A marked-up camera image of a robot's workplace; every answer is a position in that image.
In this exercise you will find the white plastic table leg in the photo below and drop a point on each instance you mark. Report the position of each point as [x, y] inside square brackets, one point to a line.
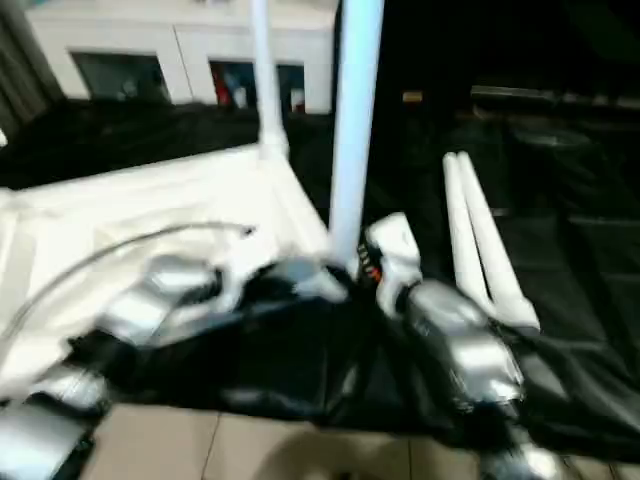
[355, 125]
[495, 250]
[462, 230]
[267, 75]

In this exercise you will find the white plastic table top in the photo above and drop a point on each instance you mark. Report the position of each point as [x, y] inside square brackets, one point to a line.
[150, 200]

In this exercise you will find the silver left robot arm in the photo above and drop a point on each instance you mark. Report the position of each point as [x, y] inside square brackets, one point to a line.
[135, 310]

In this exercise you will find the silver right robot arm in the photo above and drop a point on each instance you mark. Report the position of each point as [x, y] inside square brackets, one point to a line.
[460, 330]

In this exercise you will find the small tan tag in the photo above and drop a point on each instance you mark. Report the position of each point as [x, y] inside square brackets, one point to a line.
[412, 96]

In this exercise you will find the small white jar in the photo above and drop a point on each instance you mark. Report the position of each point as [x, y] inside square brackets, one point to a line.
[297, 100]

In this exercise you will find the black mat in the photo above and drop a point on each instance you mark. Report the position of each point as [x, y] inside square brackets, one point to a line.
[500, 390]

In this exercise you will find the small red item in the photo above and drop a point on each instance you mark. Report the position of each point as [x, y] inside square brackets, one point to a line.
[220, 87]

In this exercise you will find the long black bar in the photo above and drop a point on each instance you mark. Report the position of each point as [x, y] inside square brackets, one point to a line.
[550, 96]

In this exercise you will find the white cabinet with glass doors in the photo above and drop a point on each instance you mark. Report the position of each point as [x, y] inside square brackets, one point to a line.
[175, 40]

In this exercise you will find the grey curtain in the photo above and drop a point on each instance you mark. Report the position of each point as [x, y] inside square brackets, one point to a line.
[25, 60]

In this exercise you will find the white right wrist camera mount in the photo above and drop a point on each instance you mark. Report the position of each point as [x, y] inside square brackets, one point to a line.
[395, 250]

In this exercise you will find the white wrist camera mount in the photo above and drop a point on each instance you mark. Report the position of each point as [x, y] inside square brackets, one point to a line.
[395, 250]
[235, 280]

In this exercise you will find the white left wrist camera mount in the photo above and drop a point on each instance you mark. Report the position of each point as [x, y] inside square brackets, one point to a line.
[235, 280]

